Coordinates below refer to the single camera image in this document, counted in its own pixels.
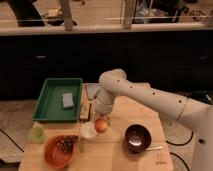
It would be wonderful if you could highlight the bunch of dark grapes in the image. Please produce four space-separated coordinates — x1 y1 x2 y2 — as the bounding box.
57 135 78 154

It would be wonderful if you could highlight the orange plastic bowl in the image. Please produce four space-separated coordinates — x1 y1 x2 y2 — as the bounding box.
43 135 76 169

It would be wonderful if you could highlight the dark purple bowl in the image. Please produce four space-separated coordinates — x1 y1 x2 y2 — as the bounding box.
124 124 152 153

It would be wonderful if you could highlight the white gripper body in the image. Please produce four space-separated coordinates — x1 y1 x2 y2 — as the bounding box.
94 98 114 124

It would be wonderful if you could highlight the orange apple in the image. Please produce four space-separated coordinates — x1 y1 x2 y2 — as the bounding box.
94 118 108 133

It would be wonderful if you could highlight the green cucumber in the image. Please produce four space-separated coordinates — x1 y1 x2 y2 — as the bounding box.
94 90 100 99

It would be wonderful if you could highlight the wooden block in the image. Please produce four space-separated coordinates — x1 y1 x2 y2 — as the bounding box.
79 103 91 121

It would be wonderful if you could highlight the black cable on floor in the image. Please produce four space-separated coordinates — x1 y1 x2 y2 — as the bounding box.
165 129 195 171

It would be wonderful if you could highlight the light green plastic cup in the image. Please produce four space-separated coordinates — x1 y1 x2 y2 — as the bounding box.
28 122 45 144

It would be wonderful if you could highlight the green plastic tray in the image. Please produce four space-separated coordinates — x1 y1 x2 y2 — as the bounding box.
32 78 83 123

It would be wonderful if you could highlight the white paper cup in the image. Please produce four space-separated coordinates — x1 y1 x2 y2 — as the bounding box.
80 121 97 140

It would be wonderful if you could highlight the blue sponge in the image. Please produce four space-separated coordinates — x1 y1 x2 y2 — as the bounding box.
62 93 74 109

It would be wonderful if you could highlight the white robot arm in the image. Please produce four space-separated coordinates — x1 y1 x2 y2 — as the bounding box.
94 69 213 171

